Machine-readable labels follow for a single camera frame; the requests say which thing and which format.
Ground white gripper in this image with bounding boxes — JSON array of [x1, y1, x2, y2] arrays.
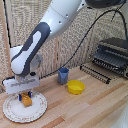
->
[[2, 75, 41, 102]]

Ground orange-brown bread loaf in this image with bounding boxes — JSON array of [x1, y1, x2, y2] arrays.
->
[[21, 95, 33, 108]]

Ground black dish rack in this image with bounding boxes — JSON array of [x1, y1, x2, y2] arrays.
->
[[79, 37, 128, 85]]

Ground white patterned plate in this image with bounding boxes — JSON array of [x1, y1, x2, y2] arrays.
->
[[2, 91, 48, 124]]

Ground blue plastic cup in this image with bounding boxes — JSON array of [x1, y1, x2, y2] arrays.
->
[[57, 67, 70, 85]]

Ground yellow plastic bowl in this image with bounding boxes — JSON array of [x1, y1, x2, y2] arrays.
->
[[67, 79, 86, 95]]

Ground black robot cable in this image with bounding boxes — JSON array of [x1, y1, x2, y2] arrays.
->
[[43, 3, 128, 78]]

